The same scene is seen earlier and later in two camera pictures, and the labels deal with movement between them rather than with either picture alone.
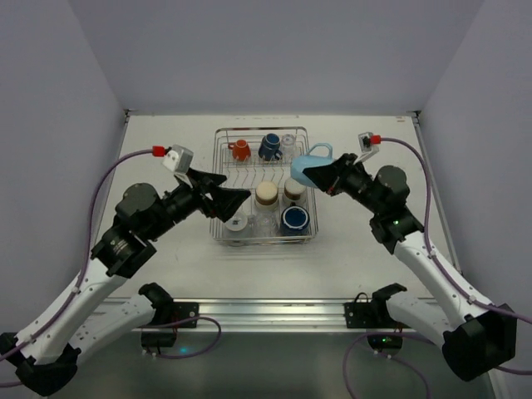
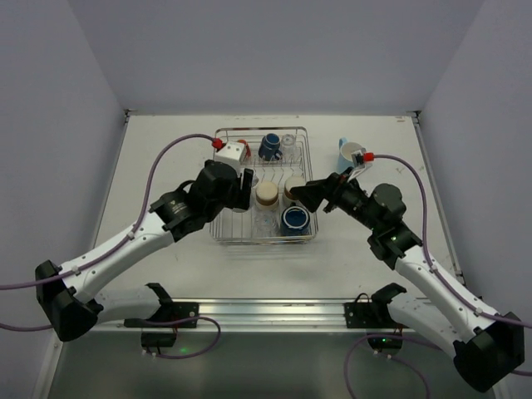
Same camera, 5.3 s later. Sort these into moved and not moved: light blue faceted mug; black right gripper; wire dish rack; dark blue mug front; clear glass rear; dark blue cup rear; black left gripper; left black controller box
Moved: light blue faceted mug; black left gripper; black right gripper
Not moved: dark blue mug front; left black controller box; dark blue cup rear; wire dish rack; clear glass rear
